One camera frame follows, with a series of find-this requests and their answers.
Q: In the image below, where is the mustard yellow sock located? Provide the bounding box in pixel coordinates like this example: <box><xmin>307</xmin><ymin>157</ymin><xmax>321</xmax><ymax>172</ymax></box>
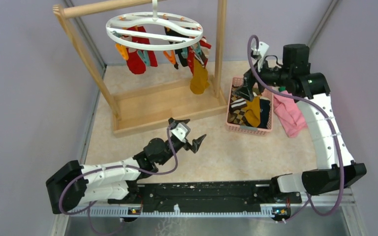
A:
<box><xmin>189</xmin><ymin>59</ymin><xmax>209</xmax><ymax>95</ymax></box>

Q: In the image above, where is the wooden hanger stand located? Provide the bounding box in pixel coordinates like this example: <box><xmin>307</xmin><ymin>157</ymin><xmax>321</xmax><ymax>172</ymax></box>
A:
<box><xmin>53</xmin><ymin>0</ymin><xmax>227</xmax><ymax>137</ymax></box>

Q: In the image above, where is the navy blue sock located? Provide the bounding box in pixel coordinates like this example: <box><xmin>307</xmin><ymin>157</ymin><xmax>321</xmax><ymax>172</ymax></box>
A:
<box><xmin>258</xmin><ymin>98</ymin><xmax>271</xmax><ymax>129</ymax></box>

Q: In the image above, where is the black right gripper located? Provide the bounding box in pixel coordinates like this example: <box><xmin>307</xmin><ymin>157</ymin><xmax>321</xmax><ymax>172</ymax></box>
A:
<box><xmin>232</xmin><ymin>56</ymin><xmax>290</xmax><ymax>102</ymax></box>

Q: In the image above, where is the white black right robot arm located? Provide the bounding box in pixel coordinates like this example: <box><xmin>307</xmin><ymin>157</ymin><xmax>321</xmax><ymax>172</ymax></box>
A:
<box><xmin>235</xmin><ymin>42</ymin><xmax>367</xmax><ymax>203</ymax></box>

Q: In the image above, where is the pink folded cloth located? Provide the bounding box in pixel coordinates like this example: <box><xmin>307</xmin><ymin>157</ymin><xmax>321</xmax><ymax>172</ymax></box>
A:
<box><xmin>261</xmin><ymin>94</ymin><xmax>307</xmax><ymax>138</ymax></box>

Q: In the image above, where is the pink perforated plastic basket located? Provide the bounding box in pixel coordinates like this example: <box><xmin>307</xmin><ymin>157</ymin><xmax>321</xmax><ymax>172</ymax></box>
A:
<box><xmin>226</xmin><ymin>77</ymin><xmax>274</xmax><ymax>136</ymax></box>

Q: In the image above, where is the mustard sock striped cuff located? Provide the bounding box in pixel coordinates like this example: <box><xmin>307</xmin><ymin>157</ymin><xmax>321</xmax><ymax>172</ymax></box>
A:
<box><xmin>244</xmin><ymin>96</ymin><xmax>260</xmax><ymax>128</ymax></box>

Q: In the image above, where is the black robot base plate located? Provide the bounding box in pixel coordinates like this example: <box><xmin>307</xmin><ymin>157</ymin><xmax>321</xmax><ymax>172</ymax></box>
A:
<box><xmin>107</xmin><ymin>180</ymin><xmax>302</xmax><ymax>213</ymax></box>

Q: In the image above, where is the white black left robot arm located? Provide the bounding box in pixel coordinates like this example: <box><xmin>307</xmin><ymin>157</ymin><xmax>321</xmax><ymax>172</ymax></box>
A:
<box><xmin>45</xmin><ymin>118</ymin><xmax>207</xmax><ymax>215</ymax></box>

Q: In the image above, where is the white round clip hanger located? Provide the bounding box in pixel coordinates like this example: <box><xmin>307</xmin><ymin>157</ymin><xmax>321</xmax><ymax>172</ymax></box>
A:
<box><xmin>105</xmin><ymin>0</ymin><xmax>204</xmax><ymax>51</ymax></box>

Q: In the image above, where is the black hanging sock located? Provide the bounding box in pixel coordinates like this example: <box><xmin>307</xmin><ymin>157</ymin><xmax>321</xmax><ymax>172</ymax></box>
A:
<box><xmin>164</xmin><ymin>27</ymin><xmax>188</xmax><ymax>69</ymax></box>

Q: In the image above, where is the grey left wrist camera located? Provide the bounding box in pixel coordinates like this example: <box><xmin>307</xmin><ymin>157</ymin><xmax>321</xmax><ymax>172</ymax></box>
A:
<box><xmin>171</xmin><ymin>122</ymin><xmax>191</xmax><ymax>143</ymax></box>

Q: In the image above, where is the red bear sock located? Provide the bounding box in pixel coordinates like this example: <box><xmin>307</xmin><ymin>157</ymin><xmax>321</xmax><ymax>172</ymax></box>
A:
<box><xmin>124</xmin><ymin>26</ymin><xmax>158</xmax><ymax>75</ymax></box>

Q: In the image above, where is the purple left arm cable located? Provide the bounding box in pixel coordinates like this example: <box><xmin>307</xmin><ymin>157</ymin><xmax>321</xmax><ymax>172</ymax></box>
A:
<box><xmin>58</xmin><ymin>127</ymin><xmax>179</xmax><ymax>236</ymax></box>

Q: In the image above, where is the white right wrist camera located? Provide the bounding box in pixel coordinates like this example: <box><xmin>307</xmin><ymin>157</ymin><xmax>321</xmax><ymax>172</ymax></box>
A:
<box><xmin>251</xmin><ymin>41</ymin><xmax>269</xmax><ymax>68</ymax></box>

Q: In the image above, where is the argyle patterned sock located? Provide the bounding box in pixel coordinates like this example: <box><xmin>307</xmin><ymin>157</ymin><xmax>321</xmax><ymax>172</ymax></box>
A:
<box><xmin>227</xmin><ymin>110</ymin><xmax>251</xmax><ymax>126</ymax></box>

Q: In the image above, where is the brown white striped sock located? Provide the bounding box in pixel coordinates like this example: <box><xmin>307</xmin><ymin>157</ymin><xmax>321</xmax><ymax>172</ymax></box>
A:
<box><xmin>228</xmin><ymin>96</ymin><xmax>247</xmax><ymax>113</ymax></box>

